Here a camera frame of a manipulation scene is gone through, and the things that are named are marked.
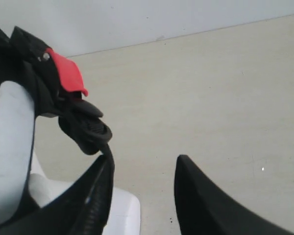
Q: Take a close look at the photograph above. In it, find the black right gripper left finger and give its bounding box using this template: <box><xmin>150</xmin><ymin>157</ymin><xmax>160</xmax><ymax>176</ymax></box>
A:
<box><xmin>0</xmin><ymin>155</ymin><xmax>114</xmax><ymax>235</ymax></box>

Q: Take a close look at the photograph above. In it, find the black helmet with visor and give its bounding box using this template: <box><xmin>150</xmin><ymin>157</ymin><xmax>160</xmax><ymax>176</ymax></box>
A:
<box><xmin>0</xmin><ymin>17</ymin><xmax>116</xmax><ymax>211</ymax></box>

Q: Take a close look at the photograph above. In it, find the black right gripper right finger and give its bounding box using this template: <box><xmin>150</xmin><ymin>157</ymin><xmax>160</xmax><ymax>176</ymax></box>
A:
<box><xmin>174</xmin><ymin>155</ymin><xmax>294</xmax><ymax>235</ymax></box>

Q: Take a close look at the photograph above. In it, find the white mannequin head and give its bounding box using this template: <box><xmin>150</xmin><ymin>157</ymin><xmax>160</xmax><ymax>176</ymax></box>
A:
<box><xmin>0</xmin><ymin>80</ymin><xmax>141</xmax><ymax>235</ymax></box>

